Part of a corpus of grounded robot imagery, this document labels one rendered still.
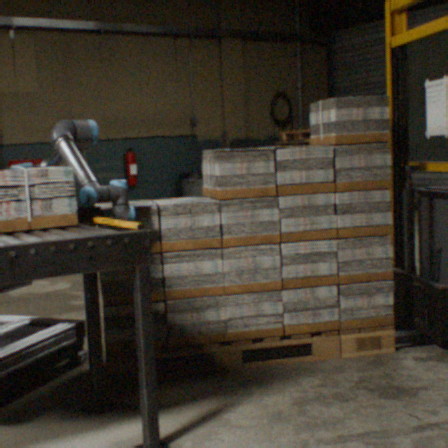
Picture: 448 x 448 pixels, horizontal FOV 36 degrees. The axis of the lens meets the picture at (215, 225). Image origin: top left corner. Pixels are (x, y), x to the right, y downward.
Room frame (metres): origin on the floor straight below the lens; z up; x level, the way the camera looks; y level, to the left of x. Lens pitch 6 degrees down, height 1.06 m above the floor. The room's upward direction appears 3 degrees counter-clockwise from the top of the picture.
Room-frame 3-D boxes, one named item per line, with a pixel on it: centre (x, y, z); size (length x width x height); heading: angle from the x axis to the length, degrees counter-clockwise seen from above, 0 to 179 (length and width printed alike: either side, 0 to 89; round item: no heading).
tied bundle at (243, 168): (3.46, -0.12, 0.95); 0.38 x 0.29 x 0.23; 12
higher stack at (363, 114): (3.56, -0.71, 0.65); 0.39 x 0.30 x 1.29; 11
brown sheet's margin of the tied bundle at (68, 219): (2.74, 0.68, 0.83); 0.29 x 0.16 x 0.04; 31
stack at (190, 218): (3.43, 0.01, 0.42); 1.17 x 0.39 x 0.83; 101
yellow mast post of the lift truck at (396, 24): (3.97, -1.07, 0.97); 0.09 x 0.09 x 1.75; 11
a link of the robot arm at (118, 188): (3.01, 0.43, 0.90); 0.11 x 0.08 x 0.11; 132
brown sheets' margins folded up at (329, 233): (3.43, 0.01, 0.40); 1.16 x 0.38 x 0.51; 101
